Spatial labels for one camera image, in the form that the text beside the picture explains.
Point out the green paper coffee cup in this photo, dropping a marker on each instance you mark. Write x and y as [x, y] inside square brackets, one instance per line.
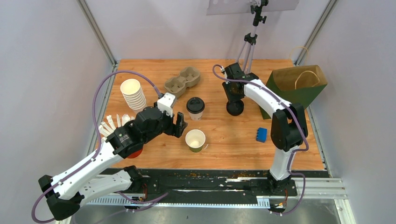
[195, 140]

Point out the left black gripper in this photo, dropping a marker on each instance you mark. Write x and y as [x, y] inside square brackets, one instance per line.
[175, 129]

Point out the black plastic cup lid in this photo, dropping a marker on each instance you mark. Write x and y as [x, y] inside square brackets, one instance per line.
[195, 105]

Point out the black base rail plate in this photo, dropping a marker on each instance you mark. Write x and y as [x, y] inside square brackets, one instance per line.
[210, 187]

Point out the stack of black lids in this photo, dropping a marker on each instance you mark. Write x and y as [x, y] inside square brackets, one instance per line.
[235, 108]

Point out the camera tripod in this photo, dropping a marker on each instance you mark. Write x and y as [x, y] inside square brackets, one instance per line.
[250, 39]

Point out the stack of white paper cups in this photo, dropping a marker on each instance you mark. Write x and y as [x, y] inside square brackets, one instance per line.
[133, 95]

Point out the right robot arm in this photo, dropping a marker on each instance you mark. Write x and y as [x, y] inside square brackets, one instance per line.
[288, 124]

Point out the cardboard cup carrier tray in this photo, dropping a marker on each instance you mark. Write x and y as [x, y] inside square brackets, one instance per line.
[187, 78]

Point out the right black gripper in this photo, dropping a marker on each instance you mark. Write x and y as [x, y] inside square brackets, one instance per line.
[226, 85]

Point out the blue toy brick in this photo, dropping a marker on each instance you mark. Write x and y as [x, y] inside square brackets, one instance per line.
[261, 135]

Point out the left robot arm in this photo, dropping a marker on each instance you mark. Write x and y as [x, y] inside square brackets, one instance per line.
[67, 192]

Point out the green paper bag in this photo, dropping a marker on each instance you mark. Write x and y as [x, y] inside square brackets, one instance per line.
[301, 84]

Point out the red cup holder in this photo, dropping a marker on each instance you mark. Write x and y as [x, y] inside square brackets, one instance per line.
[135, 154]

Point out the white paper coffee cup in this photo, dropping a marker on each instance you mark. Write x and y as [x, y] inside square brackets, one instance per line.
[195, 114]

